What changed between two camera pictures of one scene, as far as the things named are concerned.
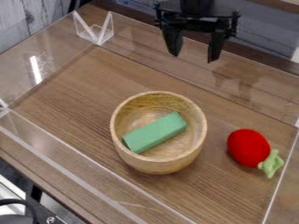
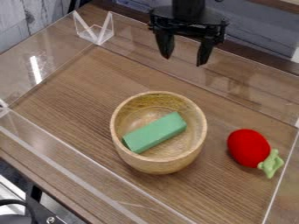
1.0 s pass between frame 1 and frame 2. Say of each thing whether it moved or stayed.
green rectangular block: stayed
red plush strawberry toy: stayed
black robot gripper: moved
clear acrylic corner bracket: stayed
